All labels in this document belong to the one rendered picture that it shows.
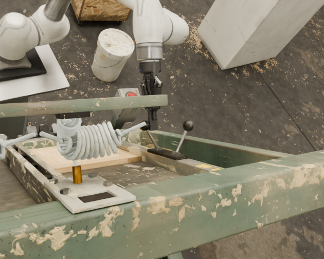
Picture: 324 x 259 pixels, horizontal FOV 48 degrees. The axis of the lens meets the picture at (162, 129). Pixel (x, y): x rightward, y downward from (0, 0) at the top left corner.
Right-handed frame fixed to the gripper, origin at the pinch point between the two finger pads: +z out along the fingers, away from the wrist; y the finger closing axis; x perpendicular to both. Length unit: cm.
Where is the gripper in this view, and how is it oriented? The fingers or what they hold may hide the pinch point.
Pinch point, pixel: (153, 120)
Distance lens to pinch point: 126.8
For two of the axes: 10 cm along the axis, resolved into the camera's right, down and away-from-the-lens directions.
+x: -8.7, 1.0, -4.9
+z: 0.5, 9.9, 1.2
